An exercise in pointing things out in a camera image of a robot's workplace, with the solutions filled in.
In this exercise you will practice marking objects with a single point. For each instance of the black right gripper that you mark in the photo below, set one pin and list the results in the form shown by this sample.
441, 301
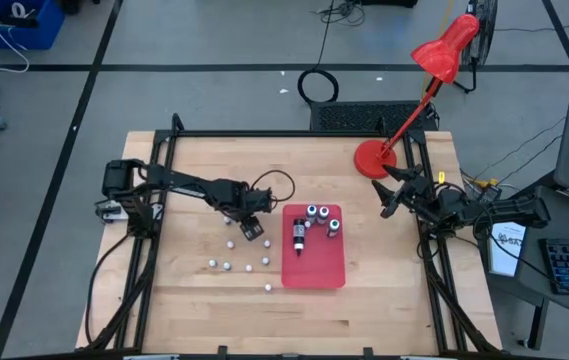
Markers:
419, 195

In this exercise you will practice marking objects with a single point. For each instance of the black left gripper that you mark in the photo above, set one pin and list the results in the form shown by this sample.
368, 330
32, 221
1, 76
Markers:
259, 200

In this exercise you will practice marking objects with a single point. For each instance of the large blue-capped dye bottle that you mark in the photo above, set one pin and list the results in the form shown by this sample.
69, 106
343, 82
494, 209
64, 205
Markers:
311, 211

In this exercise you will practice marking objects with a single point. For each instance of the large purple-capped dye bottle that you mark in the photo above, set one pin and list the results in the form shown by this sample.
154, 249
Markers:
323, 214

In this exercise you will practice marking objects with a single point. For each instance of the small green dye bottle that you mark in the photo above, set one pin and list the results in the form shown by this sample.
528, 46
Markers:
227, 266

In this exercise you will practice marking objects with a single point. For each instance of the large green-capped dye bottle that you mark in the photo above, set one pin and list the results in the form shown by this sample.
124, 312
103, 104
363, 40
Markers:
334, 226

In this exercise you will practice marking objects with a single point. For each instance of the red translucent plastic bin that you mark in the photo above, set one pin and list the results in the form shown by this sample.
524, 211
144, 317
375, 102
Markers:
319, 265

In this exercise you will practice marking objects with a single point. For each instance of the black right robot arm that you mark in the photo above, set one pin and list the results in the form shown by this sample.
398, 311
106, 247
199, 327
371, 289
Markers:
514, 212

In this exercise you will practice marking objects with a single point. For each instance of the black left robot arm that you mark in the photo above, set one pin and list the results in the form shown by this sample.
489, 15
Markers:
184, 182

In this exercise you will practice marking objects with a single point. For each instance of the red desk lamp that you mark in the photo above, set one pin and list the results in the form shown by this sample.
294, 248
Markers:
375, 159

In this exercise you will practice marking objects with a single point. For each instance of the black perforated floor mat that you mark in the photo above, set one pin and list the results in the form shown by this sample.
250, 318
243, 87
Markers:
354, 116

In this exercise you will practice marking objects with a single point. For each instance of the white printed box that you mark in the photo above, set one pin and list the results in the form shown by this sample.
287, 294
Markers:
504, 255

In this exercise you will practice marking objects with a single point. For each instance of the black desk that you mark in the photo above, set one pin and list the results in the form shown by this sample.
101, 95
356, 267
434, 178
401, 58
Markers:
531, 260

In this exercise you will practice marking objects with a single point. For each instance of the black floor fan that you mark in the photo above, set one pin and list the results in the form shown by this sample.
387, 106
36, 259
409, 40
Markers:
486, 30

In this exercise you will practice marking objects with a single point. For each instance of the blue plastic crate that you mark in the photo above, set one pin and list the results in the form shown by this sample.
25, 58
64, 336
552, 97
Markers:
39, 30

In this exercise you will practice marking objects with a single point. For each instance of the black aluminium table frame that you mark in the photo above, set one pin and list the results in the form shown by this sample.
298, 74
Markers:
289, 133

